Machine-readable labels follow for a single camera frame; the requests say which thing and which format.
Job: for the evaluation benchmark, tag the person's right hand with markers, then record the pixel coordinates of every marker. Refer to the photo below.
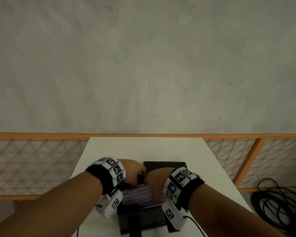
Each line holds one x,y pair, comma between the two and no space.
157,180

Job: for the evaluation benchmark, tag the person's left hand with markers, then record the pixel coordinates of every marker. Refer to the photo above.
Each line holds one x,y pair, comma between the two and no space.
132,170

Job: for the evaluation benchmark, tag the person's right fingers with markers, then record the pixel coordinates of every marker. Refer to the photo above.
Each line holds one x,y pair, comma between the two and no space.
156,196

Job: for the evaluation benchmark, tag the person's left fingers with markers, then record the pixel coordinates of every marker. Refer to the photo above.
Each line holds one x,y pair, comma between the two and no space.
141,177

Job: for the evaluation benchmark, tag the stack of pale cards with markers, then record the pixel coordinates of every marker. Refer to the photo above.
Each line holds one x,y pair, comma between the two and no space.
138,196

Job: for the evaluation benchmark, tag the person's right forearm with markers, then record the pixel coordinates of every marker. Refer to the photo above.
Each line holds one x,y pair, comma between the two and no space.
227,214

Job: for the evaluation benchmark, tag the person's left forearm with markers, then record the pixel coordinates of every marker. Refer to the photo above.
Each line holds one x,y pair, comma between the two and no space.
56,207

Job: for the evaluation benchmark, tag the black open box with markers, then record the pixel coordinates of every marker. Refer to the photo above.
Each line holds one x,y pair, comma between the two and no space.
143,219

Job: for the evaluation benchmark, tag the black wristband with marker tiles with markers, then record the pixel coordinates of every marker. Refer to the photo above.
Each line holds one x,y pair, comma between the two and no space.
182,186
108,174

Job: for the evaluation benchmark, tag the orange mesh fence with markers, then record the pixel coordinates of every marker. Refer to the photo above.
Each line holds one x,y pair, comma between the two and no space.
34,165

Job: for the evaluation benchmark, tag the white wrist camera with marker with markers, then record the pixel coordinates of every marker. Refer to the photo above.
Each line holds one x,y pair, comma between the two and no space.
172,215
111,204

